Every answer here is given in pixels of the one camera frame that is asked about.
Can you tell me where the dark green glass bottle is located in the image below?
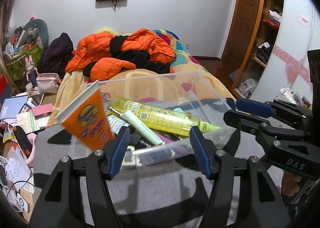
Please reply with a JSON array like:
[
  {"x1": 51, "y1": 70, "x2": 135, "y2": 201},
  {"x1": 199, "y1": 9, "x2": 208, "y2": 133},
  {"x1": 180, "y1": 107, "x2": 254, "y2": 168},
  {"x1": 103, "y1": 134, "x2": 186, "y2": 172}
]
[{"x1": 107, "y1": 114, "x2": 153, "y2": 150}]

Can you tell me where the light green tube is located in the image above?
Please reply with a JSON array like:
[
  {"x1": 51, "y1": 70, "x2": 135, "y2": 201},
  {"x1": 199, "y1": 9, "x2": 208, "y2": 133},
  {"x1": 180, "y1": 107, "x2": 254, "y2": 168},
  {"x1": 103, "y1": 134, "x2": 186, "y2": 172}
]
[{"x1": 122, "y1": 111, "x2": 163, "y2": 146}]

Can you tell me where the yellow transparent spray bottle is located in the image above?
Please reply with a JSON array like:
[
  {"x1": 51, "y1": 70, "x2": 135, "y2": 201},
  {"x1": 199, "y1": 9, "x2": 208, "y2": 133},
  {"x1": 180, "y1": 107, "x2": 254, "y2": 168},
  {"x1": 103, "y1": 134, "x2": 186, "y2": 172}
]
[{"x1": 111, "y1": 97, "x2": 221, "y2": 137}]

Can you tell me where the orange sunscreen tube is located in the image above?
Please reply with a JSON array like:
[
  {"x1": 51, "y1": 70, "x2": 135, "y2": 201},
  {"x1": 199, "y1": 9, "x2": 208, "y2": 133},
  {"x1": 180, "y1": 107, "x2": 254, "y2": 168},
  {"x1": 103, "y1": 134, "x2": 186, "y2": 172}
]
[{"x1": 55, "y1": 81, "x2": 114, "y2": 151}]

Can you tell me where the white patterned suitcase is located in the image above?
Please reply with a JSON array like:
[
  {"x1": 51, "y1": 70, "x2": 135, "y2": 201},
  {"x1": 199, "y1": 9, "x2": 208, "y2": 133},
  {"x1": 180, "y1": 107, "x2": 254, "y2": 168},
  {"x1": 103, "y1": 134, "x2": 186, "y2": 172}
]
[{"x1": 275, "y1": 87, "x2": 311, "y2": 108}]

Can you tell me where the purple pen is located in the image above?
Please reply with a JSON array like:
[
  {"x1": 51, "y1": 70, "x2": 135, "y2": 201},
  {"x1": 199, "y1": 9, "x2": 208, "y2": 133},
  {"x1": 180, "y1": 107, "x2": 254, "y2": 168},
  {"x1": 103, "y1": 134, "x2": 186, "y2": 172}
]
[{"x1": 155, "y1": 132, "x2": 174, "y2": 144}]

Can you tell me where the clear plastic storage box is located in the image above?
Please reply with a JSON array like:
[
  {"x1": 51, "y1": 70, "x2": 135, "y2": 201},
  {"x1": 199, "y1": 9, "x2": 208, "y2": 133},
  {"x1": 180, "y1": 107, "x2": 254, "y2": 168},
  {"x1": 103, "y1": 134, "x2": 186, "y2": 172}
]
[{"x1": 71, "y1": 70, "x2": 237, "y2": 169}]

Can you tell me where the grey black blanket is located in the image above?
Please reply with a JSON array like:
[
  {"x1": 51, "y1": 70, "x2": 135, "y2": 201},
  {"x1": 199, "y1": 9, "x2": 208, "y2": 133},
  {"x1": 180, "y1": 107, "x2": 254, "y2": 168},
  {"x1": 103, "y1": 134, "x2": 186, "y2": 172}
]
[{"x1": 32, "y1": 96, "x2": 286, "y2": 228}]

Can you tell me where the teal makeup sponge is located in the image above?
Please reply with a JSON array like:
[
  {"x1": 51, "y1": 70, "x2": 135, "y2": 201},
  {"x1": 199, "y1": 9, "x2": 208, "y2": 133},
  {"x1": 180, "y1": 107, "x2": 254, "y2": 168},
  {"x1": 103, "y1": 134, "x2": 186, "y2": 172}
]
[{"x1": 173, "y1": 107, "x2": 184, "y2": 113}]

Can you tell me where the metal head massager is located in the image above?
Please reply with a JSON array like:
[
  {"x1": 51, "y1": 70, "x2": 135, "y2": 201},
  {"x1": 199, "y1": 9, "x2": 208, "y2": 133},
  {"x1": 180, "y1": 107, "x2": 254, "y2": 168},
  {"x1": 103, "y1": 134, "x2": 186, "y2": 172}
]
[{"x1": 100, "y1": 92, "x2": 111, "y2": 103}]

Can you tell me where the colourful patterned bed quilt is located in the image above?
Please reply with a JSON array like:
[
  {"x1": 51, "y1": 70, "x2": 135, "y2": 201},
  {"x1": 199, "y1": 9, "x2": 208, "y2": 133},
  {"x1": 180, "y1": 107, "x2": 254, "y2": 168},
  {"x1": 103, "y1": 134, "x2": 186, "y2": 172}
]
[{"x1": 48, "y1": 28, "x2": 232, "y2": 126}]

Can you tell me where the pink box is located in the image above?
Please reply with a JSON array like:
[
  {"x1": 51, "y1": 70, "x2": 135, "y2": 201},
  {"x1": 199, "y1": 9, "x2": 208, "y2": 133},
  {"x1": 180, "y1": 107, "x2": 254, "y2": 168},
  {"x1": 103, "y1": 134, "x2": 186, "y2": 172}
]
[{"x1": 31, "y1": 103, "x2": 53, "y2": 117}]

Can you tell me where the wooden door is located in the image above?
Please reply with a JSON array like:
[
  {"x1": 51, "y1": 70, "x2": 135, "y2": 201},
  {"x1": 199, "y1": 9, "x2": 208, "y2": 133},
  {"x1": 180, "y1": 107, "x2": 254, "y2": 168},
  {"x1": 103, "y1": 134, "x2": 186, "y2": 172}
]
[{"x1": 221, "y1": 0, "x2": 260, "y2": 71}]

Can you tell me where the pink black slipper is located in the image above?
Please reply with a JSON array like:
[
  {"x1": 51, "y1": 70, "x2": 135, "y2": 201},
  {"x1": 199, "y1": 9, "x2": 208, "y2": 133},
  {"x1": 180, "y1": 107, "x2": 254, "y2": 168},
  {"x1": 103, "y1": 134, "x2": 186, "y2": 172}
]
[{"x1": 13, "y1": 126, "x2": 37, "y2": 168}]

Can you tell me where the wooden shelf unit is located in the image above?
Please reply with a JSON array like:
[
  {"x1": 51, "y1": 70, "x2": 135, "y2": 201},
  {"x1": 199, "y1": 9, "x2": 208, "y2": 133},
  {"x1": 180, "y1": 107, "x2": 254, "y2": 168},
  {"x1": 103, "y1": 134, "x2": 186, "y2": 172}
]
[{"x1": 252, "y1": 0, "x2": 284, "y2": 67}]

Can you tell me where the pink floral pouch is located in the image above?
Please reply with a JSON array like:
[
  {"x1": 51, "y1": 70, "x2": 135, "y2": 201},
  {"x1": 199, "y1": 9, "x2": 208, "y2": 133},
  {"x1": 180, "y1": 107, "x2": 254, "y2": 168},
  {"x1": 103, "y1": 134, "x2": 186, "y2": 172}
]
[{"x1": 36, "y1": 73, "x2": 62, "y2": 94}]

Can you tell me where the orange puffer jacket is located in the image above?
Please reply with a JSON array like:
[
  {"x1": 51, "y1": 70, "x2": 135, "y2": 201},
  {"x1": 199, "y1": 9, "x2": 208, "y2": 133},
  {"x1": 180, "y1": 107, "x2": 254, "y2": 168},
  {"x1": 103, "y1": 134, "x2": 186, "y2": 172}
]
[{"x1": 65, "y1": 28, "x2": 176, "y2": 81}]

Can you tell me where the white charger device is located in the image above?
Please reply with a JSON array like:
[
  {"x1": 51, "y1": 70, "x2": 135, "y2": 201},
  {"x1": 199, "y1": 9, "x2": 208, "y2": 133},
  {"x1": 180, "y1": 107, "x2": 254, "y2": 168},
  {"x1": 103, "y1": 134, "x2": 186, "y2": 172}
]
[{"x1": 16, "y1": 193, "x2": 29, "y2": 212}]

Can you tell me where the dark purple garment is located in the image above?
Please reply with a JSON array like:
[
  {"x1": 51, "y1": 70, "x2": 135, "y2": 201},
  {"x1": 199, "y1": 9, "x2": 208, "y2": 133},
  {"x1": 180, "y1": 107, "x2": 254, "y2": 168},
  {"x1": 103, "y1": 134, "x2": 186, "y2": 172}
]
[{"x1": 37, "y1": 33, "x2": 74, "y2": 79}]

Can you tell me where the rabbit figurine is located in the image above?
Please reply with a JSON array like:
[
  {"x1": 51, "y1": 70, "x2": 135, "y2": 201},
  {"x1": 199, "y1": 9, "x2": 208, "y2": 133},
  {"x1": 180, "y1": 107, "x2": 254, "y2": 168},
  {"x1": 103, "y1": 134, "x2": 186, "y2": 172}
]
[{"x1": 25, "y1": 56, "x2": 38, "y2": 87}]

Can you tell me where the blue notebook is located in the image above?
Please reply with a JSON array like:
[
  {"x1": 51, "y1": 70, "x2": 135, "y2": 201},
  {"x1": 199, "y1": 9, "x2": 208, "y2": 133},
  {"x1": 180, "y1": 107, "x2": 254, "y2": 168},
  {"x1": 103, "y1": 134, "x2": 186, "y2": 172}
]
[{"x1": 1, "y1": 95, "x2": 28, "y2": 120}]

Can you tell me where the green storage basket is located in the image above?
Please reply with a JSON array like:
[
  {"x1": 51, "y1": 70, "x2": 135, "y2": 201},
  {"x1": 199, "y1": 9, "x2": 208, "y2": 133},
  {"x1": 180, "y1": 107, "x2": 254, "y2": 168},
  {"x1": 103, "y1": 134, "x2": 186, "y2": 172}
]
[{"x1": 5, "y1": 45, "x2": 43, "y2": 81}]

